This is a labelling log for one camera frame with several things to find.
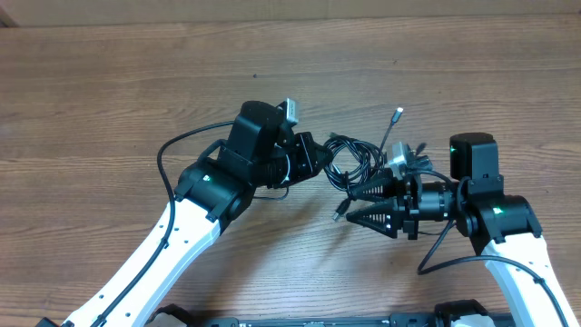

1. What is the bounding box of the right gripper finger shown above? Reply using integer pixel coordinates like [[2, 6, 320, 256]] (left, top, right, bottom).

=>
[[348, 177, 395, 203], [346, 199, 399, 239]]

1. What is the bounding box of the black cable bundle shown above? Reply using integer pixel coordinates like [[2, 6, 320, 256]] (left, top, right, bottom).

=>
[[322, 106, 428, 223]]

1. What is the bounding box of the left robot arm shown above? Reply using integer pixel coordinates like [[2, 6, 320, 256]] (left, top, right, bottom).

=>
[[63, 99, 332, 327]]

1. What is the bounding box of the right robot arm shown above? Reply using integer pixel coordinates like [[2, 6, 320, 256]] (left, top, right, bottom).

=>
[[346, 133, 578, 326]]

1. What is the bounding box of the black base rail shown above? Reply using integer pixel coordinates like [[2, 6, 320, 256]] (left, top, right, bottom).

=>
[[144, 299, 518, 327]]

